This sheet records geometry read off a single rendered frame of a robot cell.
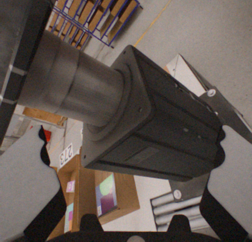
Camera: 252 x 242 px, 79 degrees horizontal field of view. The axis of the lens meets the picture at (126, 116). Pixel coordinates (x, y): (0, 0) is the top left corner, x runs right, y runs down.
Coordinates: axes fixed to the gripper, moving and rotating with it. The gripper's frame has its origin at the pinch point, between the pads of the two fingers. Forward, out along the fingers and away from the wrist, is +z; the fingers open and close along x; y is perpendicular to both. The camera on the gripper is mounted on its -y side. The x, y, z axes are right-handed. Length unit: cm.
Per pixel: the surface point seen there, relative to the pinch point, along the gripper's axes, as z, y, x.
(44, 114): 358, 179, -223
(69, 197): 51, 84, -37
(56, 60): 8.3, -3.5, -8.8
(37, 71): 6.5, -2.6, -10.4
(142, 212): 21, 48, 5
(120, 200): 21.3, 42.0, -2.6
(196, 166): 14.7, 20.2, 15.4
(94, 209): 32, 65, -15
